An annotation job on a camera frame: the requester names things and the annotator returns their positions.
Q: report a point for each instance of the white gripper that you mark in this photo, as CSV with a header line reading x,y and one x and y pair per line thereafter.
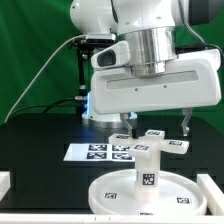
x,y
191,80

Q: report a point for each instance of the white table base plate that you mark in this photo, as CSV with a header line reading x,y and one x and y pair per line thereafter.
x,y
150,145

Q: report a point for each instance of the white round table top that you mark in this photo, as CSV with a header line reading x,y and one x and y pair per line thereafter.
x,y
117,193

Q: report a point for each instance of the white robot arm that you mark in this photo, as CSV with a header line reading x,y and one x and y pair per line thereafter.
x,y
145,57

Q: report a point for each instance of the white marker sheet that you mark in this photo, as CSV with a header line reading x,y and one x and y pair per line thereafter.
x,y
97,152

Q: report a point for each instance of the white right fence block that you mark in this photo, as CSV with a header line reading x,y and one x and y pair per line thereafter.
x,y
213,194

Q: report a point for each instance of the white fence block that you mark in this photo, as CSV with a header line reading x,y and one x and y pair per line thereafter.
x,y
213,194
4,183

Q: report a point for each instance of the green backdrop curtain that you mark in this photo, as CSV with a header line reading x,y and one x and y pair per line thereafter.
x,y
31,32

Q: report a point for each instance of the white left fence block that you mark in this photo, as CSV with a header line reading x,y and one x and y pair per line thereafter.
x,y
4,183

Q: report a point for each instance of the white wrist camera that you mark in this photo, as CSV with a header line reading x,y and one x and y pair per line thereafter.
x,y
115,56

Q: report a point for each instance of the black camera stand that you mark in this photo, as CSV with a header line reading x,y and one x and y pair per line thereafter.
x,y
82,56

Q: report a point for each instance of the white front rail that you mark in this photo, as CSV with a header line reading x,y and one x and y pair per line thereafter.
x,y
97,219

